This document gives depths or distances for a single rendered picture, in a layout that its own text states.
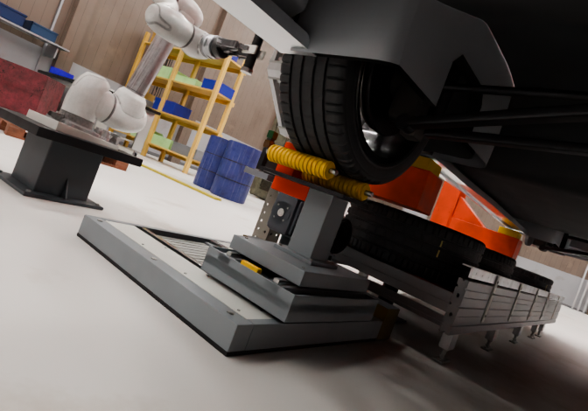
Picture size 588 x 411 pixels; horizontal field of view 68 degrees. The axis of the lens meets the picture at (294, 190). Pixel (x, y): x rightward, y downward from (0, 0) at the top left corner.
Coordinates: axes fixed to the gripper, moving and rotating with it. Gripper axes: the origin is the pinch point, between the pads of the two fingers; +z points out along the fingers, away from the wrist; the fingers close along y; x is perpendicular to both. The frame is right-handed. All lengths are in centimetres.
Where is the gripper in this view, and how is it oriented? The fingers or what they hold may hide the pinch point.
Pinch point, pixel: (254, 52)
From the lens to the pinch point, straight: 162.4
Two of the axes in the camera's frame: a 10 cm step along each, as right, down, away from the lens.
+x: 3.6, -9.3, 0.0
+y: -5.8, -2.3, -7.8
